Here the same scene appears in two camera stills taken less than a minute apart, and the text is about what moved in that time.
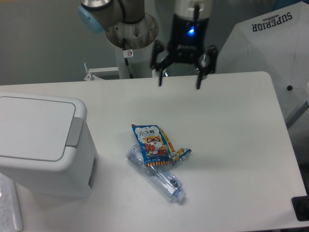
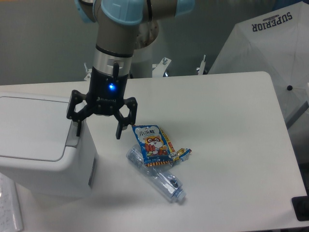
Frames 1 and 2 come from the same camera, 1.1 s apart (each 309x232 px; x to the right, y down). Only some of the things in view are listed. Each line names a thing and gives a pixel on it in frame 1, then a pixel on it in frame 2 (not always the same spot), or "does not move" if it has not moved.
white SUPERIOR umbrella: (276, 42) does not move
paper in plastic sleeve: (10, 219) does not move
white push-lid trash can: (47, 145) does not move
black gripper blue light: (188, 38) → (106, 93)
